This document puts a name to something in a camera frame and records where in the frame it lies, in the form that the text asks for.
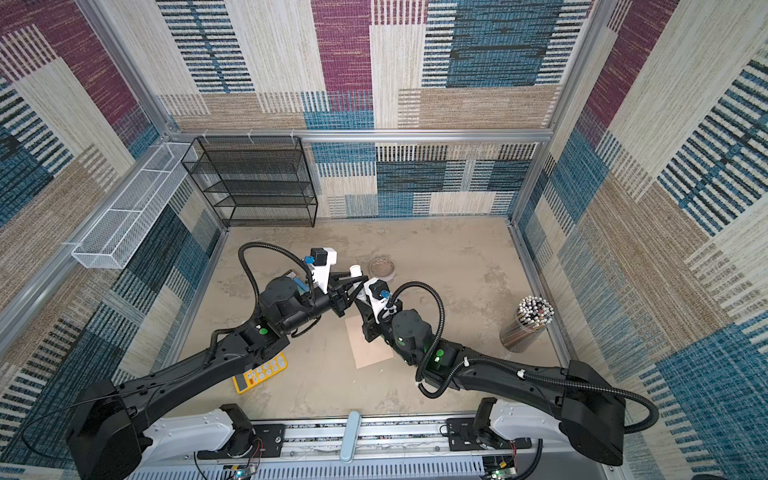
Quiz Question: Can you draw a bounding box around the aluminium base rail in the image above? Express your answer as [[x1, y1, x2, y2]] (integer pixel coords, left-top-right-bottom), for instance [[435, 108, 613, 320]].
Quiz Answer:
[[132, 414, 629, 479]]

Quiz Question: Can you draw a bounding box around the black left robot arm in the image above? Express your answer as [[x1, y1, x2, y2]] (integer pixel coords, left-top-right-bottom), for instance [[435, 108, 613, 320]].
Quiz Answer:
[[19, 241, 368, 479]]

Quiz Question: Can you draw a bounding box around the white tape roll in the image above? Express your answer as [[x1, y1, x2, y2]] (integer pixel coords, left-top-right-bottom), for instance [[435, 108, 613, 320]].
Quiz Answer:
[[368, 256, 396, 282]]

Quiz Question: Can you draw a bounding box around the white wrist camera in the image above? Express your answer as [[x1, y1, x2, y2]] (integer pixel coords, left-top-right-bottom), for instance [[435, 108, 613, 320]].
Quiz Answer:
[[305, 247, 338, 294], [363, 278, 394, 323]]

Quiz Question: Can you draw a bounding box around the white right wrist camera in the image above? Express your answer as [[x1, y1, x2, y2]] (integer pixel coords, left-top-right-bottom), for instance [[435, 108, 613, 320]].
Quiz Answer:
[[363, 278, 394, 323]]

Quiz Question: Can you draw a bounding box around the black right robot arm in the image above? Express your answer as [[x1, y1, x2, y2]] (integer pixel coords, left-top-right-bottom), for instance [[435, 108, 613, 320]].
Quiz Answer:
[[348, 280, 659, 466]]

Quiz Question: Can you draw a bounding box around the white wire basket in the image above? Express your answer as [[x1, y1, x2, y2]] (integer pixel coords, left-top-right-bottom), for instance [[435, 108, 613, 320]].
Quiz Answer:
[[72, 142, 190, 270]]

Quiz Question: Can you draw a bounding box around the black mesh shelf rack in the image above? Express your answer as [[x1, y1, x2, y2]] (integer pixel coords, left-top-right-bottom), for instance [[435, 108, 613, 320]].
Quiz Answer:
[[181, 136, 318, 228]]

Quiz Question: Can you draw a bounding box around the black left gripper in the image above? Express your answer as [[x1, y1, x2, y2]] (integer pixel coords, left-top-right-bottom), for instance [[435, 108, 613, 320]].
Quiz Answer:
[[282, 273, 367, 338]]

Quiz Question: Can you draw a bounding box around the yellow calculator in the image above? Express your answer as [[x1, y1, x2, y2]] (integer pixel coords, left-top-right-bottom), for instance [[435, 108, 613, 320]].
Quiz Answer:
[[232, 353, 288, 394]]

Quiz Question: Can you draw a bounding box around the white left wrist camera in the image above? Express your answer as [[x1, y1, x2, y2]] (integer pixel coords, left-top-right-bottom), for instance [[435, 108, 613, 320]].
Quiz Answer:
[[305, 247, 338, 294]]

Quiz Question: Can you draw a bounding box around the pencil holder with pencils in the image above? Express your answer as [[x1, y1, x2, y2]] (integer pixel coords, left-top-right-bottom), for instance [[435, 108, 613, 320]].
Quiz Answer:
[[499, 295, 555, 353]]

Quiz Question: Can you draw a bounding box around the pink envelope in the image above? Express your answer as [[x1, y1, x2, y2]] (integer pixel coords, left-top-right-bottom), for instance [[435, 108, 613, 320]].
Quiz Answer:
[[344, 315, 393, 369]]

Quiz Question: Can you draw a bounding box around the colourful marker pack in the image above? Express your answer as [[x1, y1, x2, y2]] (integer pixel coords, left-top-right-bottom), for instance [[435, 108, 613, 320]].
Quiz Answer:
[[285, 271, 309, 294]]

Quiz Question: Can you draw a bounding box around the light blue handle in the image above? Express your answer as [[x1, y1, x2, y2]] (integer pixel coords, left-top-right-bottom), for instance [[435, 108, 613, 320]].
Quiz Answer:
[[339, 411, 362, 463]]

